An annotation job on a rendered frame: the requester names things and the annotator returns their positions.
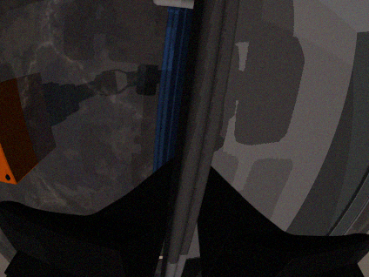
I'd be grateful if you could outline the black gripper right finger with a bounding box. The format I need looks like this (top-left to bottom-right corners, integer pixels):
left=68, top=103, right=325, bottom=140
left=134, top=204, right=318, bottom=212
left=198, top=166, right=369, bottom=277

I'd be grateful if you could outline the blue plastic tray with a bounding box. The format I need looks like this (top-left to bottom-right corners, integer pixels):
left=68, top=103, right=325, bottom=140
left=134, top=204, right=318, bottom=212
left=152, top=6, right=192, bottom=173

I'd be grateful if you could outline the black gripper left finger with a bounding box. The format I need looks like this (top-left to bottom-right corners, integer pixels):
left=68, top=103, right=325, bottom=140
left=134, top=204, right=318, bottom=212
left=0, top=159, right=174, bottom=277

